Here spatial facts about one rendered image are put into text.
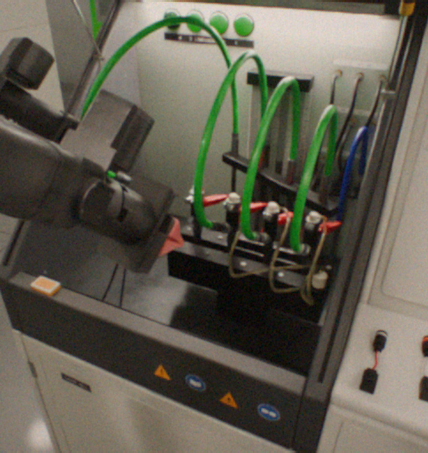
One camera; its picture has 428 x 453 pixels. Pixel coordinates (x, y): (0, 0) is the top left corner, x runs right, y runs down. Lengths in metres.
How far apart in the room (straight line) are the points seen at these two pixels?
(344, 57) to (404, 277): 0.47
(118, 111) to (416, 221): 0.55
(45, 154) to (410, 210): 0.63
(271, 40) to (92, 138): 0.70
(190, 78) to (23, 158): 0.89
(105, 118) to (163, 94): 0.79
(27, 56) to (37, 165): 0.50
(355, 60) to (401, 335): 0.55
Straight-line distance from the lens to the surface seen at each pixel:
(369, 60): 1.01
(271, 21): 1.04
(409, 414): 0.73
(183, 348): 0.79
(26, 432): 1.93
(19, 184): 0.29
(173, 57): 1.16
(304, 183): 0.66
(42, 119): 0.77
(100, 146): 0.41
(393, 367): 0.78
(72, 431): 1.32
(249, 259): 0.96
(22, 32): 3.80
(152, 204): 0.50
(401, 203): 0.81
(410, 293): 0.86
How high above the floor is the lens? 1.55
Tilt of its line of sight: 33 degrees down
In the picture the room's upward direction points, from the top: straight up
